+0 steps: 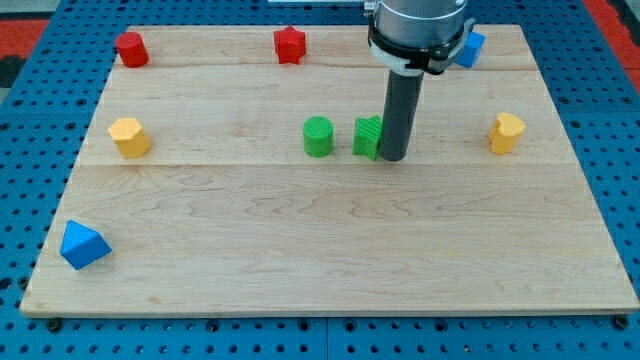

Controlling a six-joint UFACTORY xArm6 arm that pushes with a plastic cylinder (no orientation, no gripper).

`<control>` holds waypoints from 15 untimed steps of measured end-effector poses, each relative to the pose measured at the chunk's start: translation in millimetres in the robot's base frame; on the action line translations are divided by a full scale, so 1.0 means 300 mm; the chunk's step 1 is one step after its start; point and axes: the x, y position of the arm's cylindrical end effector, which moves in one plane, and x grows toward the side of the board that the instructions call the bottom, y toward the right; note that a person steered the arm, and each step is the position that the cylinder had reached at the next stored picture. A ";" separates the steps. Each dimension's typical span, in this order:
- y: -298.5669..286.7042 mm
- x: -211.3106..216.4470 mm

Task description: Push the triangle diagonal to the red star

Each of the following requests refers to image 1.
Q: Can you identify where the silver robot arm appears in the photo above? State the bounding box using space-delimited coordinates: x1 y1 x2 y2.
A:
368 0 475 77

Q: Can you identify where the green star block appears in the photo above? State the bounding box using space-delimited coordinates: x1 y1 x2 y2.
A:
352 115 382 161

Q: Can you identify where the red star block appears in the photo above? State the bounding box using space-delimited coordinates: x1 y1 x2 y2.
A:
273 26 307 65

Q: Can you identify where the blue triangle block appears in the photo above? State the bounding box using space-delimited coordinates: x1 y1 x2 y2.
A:
59 220 112 270

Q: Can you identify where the green cylinder block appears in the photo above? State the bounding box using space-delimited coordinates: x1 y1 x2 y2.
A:
302 116 334 158

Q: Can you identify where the wooden board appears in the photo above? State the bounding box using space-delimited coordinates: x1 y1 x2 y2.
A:
21 25 639 318

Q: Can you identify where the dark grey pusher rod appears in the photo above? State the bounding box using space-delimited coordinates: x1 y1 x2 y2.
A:
379 70 423 161

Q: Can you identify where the yellow heart block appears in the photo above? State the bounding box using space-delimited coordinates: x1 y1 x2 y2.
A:
488 112 526 155

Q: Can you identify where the yellow hexagon block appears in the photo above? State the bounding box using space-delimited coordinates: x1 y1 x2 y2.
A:
108 118 151 159

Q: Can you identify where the blue cube block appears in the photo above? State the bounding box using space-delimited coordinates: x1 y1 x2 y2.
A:
456 31 486 68

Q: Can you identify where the red cylinder block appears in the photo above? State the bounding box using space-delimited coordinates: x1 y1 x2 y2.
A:
115 31 149 68

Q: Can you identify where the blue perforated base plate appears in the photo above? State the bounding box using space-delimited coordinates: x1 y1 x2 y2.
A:
1 0 639 359

